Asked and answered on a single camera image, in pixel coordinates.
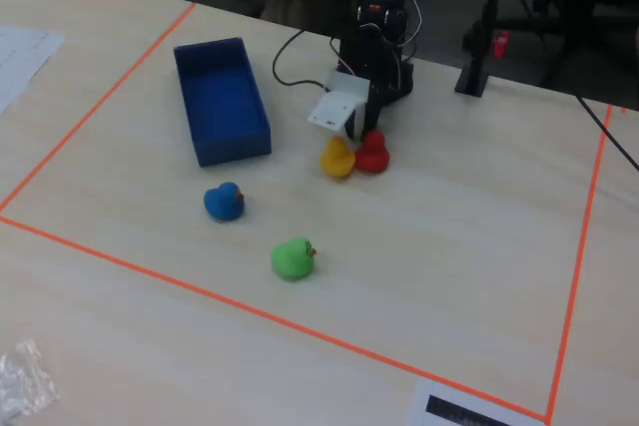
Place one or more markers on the orange tape line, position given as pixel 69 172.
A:
pixel 96 107
pixel 299 327
pixel 582 246

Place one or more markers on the small red clip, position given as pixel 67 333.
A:
pixel 501 44

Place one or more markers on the clear plastic bag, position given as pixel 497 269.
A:
pixel 25 386

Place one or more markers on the white paper with black bar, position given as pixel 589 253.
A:
pixel 459 408

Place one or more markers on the yellow rubber duck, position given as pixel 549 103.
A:
pixel 337 159

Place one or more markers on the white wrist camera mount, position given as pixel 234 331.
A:
pixel 335 106

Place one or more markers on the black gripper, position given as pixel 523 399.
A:
pixel 371 114

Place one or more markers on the green rubber duck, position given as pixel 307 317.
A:
pixel 290 261

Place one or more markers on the black upright stand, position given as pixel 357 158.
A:
pixel 479 62

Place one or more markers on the blue rectangular open box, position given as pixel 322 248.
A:
pixel 222 97

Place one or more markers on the red rubber duck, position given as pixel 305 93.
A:
pixel 372 155

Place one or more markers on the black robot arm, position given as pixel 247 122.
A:
pixel 374 42

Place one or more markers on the black office chair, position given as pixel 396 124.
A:
pixel 574 7

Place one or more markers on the blue rubber duck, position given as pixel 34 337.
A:
pixel 222 202

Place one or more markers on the white paper with grid print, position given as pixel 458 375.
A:
pixel 22 59

